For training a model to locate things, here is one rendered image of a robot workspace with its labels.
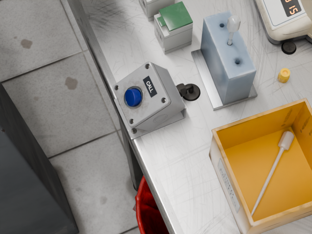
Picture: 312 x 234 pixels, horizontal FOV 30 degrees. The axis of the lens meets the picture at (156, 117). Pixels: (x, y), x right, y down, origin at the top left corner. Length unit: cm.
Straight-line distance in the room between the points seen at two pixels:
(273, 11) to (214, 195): 29
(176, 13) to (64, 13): 117
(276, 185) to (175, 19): 28
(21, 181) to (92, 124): 68
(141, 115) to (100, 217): 95
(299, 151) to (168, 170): 19
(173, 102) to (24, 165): 40
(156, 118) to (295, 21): 26
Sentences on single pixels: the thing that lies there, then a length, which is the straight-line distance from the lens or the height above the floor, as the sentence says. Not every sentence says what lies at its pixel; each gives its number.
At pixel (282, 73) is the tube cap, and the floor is 89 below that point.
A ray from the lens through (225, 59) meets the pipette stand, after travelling 79.
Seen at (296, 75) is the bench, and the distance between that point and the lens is 91.
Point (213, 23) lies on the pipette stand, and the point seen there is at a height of 97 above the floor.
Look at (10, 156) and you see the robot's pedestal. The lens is 104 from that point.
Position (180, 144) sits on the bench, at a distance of 85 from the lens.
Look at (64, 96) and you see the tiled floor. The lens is 186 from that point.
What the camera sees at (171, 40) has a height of 91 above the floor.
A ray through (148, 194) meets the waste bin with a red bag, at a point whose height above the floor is 43.
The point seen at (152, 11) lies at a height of 90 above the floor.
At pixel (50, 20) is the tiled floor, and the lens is 200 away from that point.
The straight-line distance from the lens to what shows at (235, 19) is 75.
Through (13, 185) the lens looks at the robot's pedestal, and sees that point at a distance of 117.
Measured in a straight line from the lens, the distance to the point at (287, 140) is 84.
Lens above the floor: 168
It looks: 68 degrees down
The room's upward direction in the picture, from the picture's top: 3 degrees counter-clockwise
